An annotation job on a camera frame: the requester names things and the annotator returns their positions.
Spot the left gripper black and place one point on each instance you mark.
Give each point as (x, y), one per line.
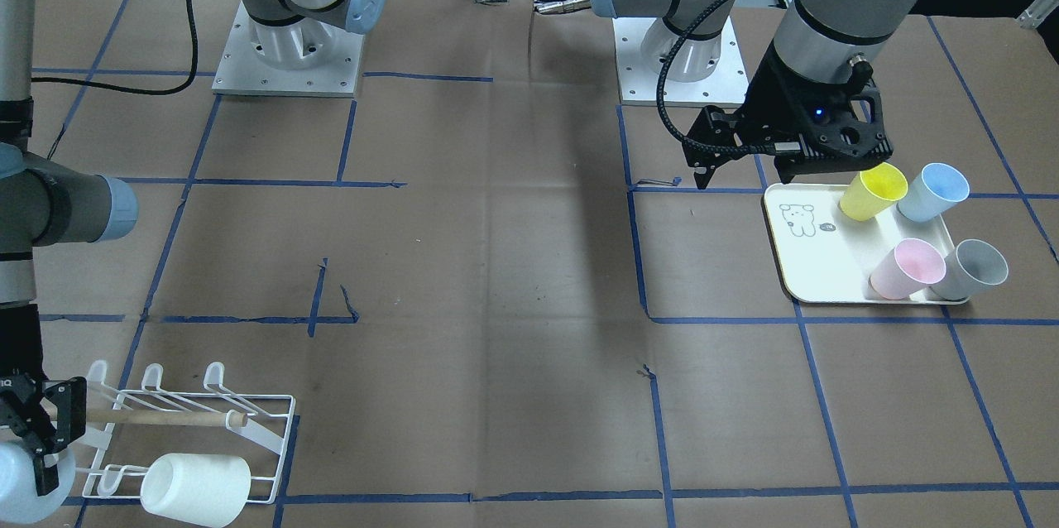
(774, 97)

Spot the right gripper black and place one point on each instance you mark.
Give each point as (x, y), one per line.
(18, 415)

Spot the light blue cup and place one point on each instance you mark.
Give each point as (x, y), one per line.
(20, 503)
(938, 188)

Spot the white ikea cup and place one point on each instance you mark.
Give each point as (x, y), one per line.
(204, 490)

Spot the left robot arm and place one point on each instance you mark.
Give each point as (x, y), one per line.
(815, 38)

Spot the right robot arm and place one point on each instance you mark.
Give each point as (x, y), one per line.
(45, 204)

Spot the yellow cup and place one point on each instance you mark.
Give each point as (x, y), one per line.
(872, 191)

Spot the pink cup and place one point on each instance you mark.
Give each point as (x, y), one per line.
(910, 266)

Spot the grey cup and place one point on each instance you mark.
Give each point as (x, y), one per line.
(973, 267)

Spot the cream plastic tray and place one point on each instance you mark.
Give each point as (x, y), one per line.
(824, 256)

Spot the white wire cup rack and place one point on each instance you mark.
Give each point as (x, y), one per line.
(128, 428)

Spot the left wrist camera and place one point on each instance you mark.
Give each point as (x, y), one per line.
(712, 142)

